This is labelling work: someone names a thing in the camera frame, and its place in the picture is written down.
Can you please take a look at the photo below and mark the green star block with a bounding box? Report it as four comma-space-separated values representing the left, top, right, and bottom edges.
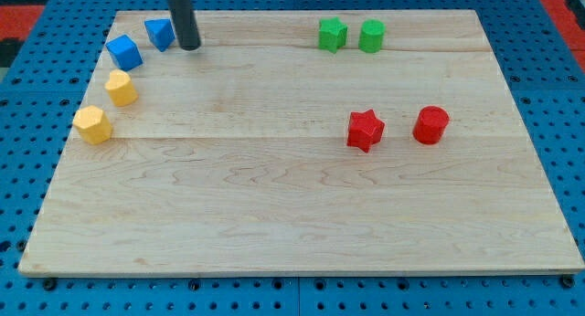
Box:
318, 16, 347, 54

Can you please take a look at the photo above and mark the green cylinder block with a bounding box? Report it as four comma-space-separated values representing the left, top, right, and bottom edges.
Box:
358, 19, 386, 53

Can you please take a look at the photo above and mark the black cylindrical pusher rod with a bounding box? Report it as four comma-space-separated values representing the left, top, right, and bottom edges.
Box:
166, 0, 201, 51

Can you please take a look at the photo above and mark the wooden board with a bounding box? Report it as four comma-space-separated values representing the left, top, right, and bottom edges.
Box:
19, 10, 584, 279

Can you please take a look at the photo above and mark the blue triangle block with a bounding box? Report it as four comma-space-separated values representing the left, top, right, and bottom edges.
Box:
144, 18, 176, 52

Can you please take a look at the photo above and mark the red star block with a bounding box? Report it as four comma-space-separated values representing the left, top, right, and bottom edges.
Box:
346, 109, 385, 153

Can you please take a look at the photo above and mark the red cylinder block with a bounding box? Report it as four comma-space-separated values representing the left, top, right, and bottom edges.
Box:
412, 105, 450, 144

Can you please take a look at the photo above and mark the yellow hexagon block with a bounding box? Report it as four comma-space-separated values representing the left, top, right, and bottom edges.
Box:
72, 105, 113, 145

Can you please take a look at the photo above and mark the blue cube block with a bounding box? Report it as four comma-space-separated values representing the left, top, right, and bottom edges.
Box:
106, 35, 143, 71

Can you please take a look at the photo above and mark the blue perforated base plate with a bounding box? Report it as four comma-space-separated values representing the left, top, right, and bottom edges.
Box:
1, 0, 584, 315

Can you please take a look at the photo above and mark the yellow heart block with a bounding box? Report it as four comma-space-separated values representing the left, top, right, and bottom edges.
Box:
104, 69, 138, 107

